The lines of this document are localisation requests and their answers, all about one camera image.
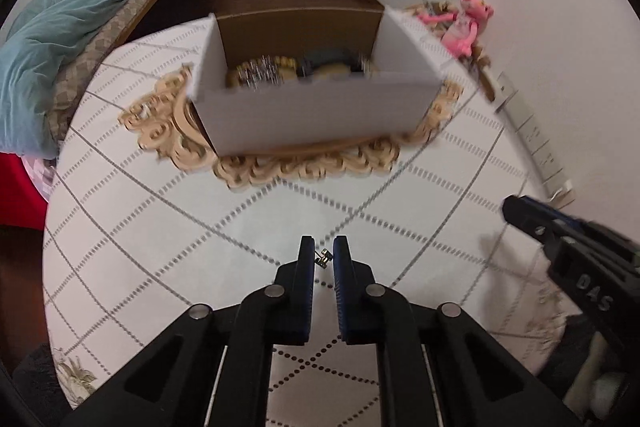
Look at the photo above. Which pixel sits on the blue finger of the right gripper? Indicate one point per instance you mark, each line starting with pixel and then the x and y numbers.
pixel 547 212
pixel 532 219

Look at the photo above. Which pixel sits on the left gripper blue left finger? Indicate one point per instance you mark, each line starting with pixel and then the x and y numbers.
pixel 303 291

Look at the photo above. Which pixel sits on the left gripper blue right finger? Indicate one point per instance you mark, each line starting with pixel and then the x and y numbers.
pixel 345 285

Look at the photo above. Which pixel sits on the white patterned tablecloth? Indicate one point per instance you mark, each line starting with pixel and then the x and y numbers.
pixel 131 241

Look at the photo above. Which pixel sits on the white cardboard box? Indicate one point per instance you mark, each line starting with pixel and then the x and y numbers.
pixel 248 99

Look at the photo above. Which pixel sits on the pink panther plush toy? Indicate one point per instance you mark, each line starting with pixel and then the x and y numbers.
pixel 465 23

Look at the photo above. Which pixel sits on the black clip object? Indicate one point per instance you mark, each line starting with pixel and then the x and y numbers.
pixel 314 60

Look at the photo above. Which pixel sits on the red cloth under bed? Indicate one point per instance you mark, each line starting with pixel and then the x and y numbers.
pixel 21 205

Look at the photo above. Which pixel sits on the bed with checkered mattress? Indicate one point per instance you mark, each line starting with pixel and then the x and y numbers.
pixel 71 83

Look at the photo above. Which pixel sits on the teal blue duvet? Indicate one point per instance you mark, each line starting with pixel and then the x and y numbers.
pixel 46 36

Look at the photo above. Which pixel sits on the white wall socket strip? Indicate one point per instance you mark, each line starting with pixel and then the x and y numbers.
pixel 534 143

